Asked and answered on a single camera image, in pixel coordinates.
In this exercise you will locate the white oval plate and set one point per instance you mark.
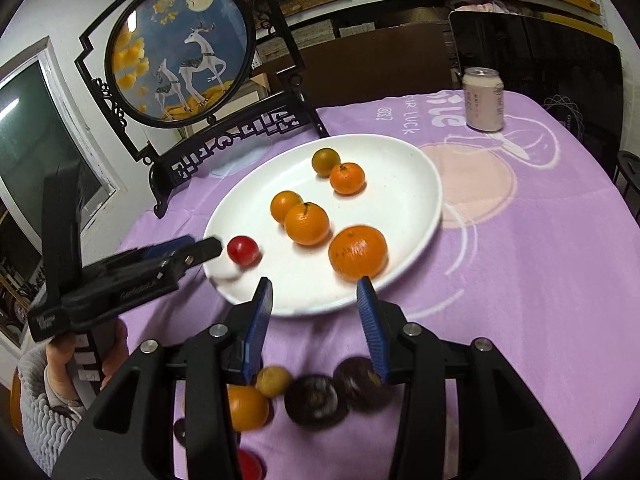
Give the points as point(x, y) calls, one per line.
point(395, 195)

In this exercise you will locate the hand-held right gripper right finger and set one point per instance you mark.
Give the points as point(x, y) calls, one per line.
point(372, 330)

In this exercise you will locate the purple printed blanket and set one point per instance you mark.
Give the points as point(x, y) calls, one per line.
point(500, 285)

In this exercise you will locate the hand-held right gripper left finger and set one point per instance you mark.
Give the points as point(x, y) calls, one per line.
point(257, 330)

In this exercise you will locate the white framed window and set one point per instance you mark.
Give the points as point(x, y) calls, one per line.
point(35, 135)

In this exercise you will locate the person's left forearm grey sleeve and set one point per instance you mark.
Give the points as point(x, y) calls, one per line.
point(37, 425)

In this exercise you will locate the dark cluttered shelf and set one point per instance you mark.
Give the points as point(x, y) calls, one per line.
point(17, 280)

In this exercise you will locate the brown wooden board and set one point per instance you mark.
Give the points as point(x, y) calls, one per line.
point(360, 65)

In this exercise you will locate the red fruit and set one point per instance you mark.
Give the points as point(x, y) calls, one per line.
point(250, 466)

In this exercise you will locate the large orange tangerine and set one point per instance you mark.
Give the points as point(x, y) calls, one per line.
point(358, 253)

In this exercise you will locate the small yellow fruit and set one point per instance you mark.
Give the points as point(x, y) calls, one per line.
point(274, 381)

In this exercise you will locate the dark purple passion fruit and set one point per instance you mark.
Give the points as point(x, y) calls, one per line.
point(316, 402)
point(356, 382)

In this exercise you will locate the round deer screen black stand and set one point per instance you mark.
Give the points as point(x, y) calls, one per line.
point(190, 50)

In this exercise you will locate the pink drink can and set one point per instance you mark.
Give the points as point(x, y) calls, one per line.
point(482, 102)

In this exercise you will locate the black metal frame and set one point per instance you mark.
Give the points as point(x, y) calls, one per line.
point(629, 180)

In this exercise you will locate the green tangerine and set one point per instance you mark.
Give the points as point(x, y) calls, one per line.
point(325, 160)

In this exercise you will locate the person's left hand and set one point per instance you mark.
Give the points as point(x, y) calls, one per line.
point(60, 367)

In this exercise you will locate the small orange tangerine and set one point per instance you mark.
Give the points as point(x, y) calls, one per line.
point(283, 203)
point(347, 180)

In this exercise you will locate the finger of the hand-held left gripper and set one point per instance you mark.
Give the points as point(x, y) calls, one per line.
point(192, 257)
point(172, 246)

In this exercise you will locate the red cherry tomato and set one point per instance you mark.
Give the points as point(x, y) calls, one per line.
point(243, 251)

